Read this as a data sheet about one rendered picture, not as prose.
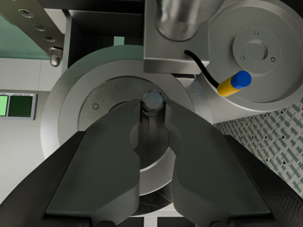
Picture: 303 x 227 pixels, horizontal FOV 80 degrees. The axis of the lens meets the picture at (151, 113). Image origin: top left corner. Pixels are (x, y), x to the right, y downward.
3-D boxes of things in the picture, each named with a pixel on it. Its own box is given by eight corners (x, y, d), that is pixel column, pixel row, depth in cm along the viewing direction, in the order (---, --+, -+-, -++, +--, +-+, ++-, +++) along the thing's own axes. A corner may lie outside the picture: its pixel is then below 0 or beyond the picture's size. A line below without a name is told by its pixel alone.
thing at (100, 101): (57, 107, 13) (142, 57, 14) (67, 111, 15) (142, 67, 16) (110, 196, 13) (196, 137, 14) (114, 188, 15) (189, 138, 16)
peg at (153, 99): (169, 103, 11) (150, 115, 11) (163, 110, 14) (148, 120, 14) (156, 84, 11) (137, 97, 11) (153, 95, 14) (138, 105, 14)
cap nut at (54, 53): (60, 48, 48) (58, 64, 47) (66, 54, 51) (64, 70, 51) (46, 47, 48) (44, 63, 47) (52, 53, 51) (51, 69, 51)
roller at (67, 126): (195, 61, 16) (198, 197, 15) (162, 108, 42) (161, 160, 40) (62, 56, 16) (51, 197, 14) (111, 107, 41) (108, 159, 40)
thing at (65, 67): (82, -96, 19) (66, 74, 16) (114, 33, 42) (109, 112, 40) (77, -97, 19) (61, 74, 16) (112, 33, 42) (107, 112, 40)
